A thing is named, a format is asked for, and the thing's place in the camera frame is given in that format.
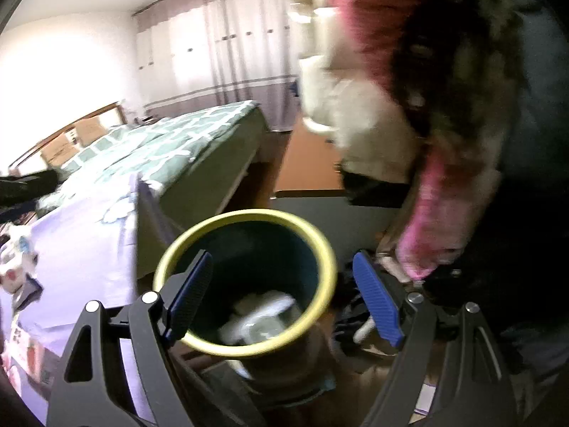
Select green checked duvet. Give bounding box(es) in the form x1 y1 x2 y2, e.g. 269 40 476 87
36 100 261 199

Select yellow-rimmed dark trash bin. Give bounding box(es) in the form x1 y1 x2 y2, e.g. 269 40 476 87
152 209 339 394

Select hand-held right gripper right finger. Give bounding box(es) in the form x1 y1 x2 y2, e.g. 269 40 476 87
352 249 519 427

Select black coat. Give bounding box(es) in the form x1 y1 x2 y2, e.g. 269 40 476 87
445 4 569 365

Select green plastic bag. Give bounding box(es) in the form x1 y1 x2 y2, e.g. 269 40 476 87
218 313 303 348

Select pink and white curtain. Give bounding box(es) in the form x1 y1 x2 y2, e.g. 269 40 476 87
133 0 303 131

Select wooden headboard with white panels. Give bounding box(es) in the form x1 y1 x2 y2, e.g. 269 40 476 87
9 101 124 174

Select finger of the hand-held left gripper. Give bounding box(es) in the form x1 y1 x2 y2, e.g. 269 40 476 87
0 168 59 210

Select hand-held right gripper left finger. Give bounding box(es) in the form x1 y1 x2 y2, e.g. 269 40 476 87
47 249 215 427

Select wooden dresser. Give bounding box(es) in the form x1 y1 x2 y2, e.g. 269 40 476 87
276 116 348 192

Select cream down jacket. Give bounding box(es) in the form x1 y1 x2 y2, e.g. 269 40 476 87
284 0 415 184

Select brown pillow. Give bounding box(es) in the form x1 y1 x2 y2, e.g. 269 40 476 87
40 136 77 166
73 116 110 142

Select purple floral tablecloth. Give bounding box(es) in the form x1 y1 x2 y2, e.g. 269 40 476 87
0 173 179 427

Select wooden bed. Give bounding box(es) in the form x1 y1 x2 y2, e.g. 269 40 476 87
9 100 272 214

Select dark grey stool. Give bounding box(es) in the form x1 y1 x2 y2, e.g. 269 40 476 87
275 189 403 256

